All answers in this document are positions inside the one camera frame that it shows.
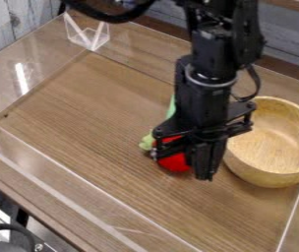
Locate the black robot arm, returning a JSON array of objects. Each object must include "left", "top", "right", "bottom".
[{"left": 151, "top": 0, "right": 265, "bottom": 180}]

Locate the wooden bowl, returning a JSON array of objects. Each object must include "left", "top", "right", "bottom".
[{"left": 225, "top": 96, "right": 299, "bottom": 188}]

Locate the green rectangular block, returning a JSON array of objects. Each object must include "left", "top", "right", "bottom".
[{"left": 166, "top": 94, "right": 177, "bottom": 119}]

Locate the clear acrylic corner bracket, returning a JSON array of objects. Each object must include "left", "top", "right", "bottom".
[{"left": 63, "top": 13, "right": 111, "bottom": 51}]

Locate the clear acrylic tray wall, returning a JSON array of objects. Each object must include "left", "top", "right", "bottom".
[{"left": 0, "top": 126, "right": 202, "bottom": 252}]

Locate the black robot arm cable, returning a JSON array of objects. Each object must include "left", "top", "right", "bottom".
[{"left": 62, "top": 0, "right": 158, "bottom": 25}]

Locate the black metal table frame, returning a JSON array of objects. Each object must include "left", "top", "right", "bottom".
[{"left": 10, "top": 205, "right": 71, "bottom": 252}]

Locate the red plush strawberry toy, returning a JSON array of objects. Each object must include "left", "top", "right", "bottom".
[{"left": 139, "top": 133, "right": 190, "bottom": 172}]

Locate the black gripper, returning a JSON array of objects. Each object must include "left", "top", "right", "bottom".
[{"left": 151, "top": 55, "right": 257, "bottom": 180}]

